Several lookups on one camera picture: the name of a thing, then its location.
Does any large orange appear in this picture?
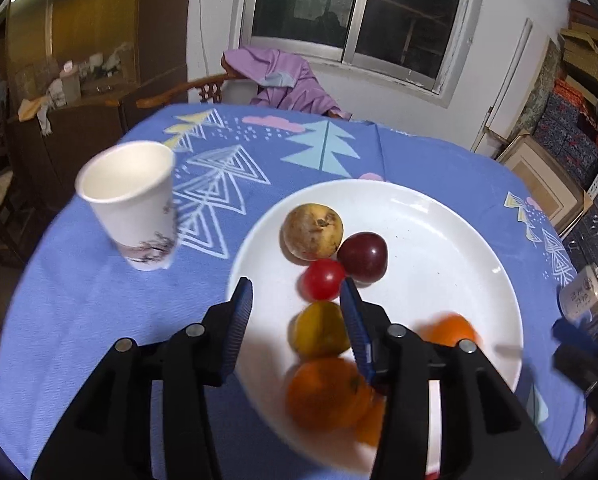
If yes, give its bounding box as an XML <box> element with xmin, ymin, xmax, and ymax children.
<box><xmin>285</xmin><ymin>358</ymin><xmax>375</xmax><ymax>432</ymax></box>

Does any yellow orange tomato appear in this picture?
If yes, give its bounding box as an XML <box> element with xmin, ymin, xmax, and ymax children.
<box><xmin>290</xmin><ymin>301</ymin><xmax>350</xmax><ymax>361</ymax></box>

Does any dark red plum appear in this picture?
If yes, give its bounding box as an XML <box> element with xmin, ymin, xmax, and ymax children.
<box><xmin>337</xmin><ymin>232</ymin><xmax>388</xmax><ymax>284</ymax></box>

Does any red cherry tomato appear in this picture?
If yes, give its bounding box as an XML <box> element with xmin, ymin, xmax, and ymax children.
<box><xmin>300</xmin><ymin>259</ymin><xmax>347</xmax><ymax>301</ymax></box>

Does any large tan round fruit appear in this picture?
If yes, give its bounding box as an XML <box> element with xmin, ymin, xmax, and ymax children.
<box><xmin>282</xmin><ymin>203</ymin><xmax>343</xmax><ymax>261</ymax></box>

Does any small orange mandarin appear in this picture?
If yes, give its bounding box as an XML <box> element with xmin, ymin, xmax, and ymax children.
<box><xmin>419</xmin><ymin>312</ymin><xmax>481</xmax><ymax>347</ymax></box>

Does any blue patterned tablecloth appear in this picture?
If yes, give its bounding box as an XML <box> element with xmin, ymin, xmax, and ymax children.
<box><xmin>0</xmin><ymin>104</ymin><xmax>585</xmax><ymax>474</ymax></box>

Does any white oval plate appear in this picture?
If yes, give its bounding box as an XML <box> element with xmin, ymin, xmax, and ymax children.
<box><xmin>229</xmin><ymin>179</ymin><xmax>523</xmax><ymax>477</ymax></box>

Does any shelf with stacked boxes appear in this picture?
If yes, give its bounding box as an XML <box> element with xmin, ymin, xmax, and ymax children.
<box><xmin>472</xmin><ymin>0</ymin><xmax>598</xmax><ymax>236</ymax></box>

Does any white paper cup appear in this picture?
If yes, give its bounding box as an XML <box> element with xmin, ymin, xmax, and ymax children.
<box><xmin>75</xmin><ymin>141</ymin><xmax>177</xmax><ymax>271</ymax></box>

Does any wooden chair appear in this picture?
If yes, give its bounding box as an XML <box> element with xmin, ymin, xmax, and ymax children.
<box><xmin>136</xmin><ymin>58</ymin><xmax>244</xmax><ymax>110</ymax></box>

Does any purple cloth on chair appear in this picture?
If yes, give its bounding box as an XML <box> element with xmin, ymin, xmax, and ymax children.
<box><xmin>223</xmin><ymin>47</ymin><xmax>351</xmax><ymax>120</ymax></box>

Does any wooden cabinet with glass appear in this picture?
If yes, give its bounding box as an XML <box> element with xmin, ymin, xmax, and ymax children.
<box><xmin>0</xmin><ymin>0</ymin><xmax>195</xmax><ymax>106</ymax></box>

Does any window with aluminium frame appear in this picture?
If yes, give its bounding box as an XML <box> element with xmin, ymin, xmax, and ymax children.
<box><xmin>239</xmin><ymin>0</ymin><xmax>482</xmax><ymax>106</ymax></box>

